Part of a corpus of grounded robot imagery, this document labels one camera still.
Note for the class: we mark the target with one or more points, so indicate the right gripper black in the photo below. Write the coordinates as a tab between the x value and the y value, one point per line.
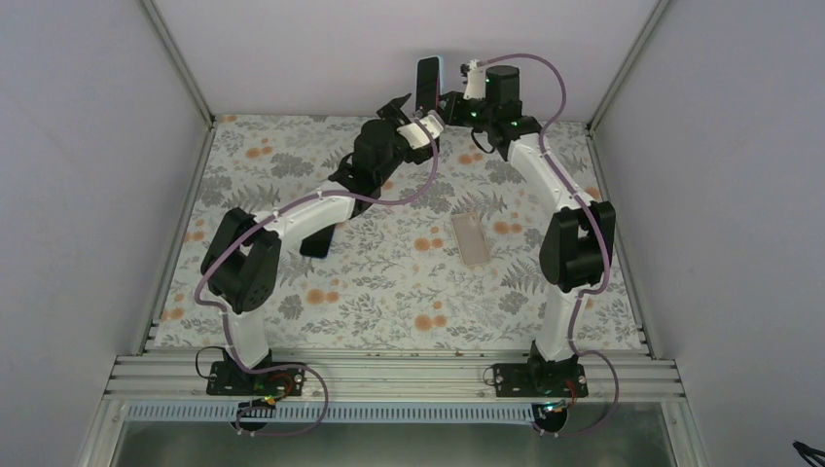
452	116

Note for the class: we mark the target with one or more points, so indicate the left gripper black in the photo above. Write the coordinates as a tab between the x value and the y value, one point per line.
394	111

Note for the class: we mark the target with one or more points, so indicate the beige phone case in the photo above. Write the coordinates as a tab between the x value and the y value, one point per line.
471	242

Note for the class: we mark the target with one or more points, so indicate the dark blue phone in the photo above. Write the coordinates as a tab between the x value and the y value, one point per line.
317	245

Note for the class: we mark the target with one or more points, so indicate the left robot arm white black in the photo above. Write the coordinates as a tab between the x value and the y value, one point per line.
239	270

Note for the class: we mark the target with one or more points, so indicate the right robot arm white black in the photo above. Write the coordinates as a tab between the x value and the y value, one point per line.
577	249

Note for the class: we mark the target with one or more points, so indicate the floral patterned table mat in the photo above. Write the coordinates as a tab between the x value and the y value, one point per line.
393	278

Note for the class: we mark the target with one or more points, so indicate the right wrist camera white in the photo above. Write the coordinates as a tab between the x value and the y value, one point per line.
474	79

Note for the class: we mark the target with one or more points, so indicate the right aluminium frame post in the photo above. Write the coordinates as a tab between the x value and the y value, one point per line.
636	49

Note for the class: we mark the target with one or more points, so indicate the aluminium frame post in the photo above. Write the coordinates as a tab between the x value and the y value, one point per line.
636	49
170	46

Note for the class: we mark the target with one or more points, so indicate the left aluminium frame post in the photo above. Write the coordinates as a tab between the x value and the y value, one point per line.
170	46

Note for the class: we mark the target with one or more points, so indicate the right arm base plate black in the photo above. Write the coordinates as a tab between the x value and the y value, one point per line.
558	379

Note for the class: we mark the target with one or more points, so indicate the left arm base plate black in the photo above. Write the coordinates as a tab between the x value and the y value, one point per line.
226	379

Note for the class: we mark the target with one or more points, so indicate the slotted cable duct grey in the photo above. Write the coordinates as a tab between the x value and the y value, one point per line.
296	412

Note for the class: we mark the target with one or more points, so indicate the aluminium mounting rail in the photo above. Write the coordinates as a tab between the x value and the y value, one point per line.
436	376

